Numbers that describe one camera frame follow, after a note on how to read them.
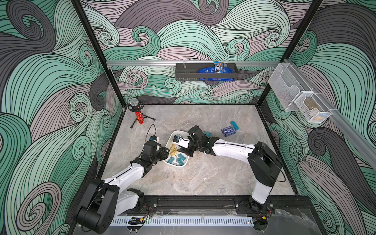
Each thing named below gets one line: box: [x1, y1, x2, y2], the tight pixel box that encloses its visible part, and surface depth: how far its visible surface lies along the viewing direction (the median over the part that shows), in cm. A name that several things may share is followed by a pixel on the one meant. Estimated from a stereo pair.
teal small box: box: [230, 120, 240, 131], surface depth 109 cm
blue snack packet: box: [214, 61, 224, 74], surface depth 92 cm
